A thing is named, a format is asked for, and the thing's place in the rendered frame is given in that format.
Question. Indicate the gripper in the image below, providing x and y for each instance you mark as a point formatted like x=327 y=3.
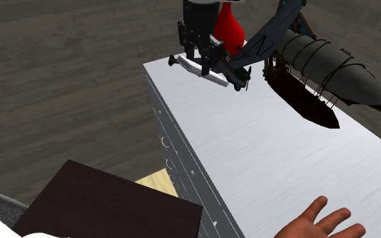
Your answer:
x=200 y=19

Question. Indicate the red vase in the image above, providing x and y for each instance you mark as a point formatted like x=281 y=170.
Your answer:
x=230 y=31

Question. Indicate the grey model biplane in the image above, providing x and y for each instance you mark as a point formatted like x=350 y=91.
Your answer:
x=271 y=33

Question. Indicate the white chest of drawers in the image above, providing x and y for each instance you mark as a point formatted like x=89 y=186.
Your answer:
x=259 y=148

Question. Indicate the pale yellow flat board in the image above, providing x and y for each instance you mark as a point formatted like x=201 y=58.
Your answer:
x=158 y=183

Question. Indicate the grey airship model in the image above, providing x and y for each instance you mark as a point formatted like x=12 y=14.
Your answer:
x=337 y=67

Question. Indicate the brown hand figure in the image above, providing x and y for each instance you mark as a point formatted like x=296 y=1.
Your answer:
x=315 y=224

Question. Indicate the grey mesh box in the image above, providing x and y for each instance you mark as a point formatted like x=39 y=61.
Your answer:
x=3 y=207

